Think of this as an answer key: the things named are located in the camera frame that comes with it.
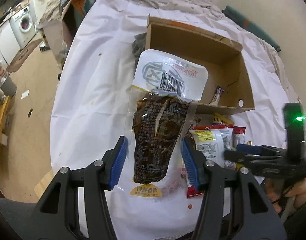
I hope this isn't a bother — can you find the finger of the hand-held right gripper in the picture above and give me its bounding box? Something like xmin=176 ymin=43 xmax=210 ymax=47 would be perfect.
xmin=223 ymin=149 xmax=293 ymax=178
xmin=236 ymin=143 xmax=289 ymax=157

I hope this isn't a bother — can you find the white washing machine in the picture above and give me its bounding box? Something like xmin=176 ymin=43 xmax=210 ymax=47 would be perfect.
xmin=9 ymin=7 xmax=37 ymax=50

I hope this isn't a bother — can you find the white red snack packet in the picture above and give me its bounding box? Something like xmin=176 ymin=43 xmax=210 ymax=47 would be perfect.
xmin=188 ymin=124 xmax=235 ymax=168

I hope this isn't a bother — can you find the person's right hand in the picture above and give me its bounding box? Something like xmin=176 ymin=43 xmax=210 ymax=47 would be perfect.
xmin=264 ymin=176 xmax=306 ymax=214

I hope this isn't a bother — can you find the blue yellow cartoon snack bag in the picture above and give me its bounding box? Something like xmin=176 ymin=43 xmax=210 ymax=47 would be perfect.
xmin=213 ymin=112 xmax=234 ymax=126

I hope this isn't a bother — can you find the red flat snack packet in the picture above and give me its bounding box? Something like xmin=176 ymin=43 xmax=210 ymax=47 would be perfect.
xmin=186 ymin=184 xmax=205 ymax=199

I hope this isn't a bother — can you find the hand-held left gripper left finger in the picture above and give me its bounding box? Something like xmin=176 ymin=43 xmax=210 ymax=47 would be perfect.
xmin=28 ymin=135 xmax=130 ymax=240

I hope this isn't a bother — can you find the green cushion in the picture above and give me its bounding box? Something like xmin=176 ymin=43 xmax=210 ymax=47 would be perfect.
xmin=222 ymin=5 xmax=282 ymax=53

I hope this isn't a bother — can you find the wooden chair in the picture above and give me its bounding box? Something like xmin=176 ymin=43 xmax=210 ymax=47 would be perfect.
xmin=0 ymin=95 xmax=12 ymax=175

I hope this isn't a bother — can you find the grey waste bin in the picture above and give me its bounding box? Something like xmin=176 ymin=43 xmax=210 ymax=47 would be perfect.
xmin=2 ymin=76 xmax=17 ymax=96

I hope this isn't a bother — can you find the white table cloth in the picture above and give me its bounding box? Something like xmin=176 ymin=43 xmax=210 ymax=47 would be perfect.
xmin=49 ymin=0 xmax=299 ymax=227

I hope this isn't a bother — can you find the brown door mat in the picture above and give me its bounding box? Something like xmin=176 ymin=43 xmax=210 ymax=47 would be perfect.
xmin=6 ymin=39 xmax=42 ymax=72

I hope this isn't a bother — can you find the clear braised food packet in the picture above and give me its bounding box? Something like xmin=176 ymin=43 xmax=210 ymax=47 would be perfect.
xmin=113 ymin=49 xmax=210 ymax=198

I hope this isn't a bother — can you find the small dark snack stick packet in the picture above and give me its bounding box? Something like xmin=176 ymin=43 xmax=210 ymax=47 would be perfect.
xmin=209 ymin=85 xmax=226 ymax=105

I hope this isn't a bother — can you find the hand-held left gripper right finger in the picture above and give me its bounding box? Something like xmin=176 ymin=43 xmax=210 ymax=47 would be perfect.
xmin=181 ymin=137 xmax=287 ymax=240

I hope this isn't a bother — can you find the brown cardboard box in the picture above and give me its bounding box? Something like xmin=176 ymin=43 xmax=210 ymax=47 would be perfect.
xmin=144 ymin=15 xmax=255 ymax=115

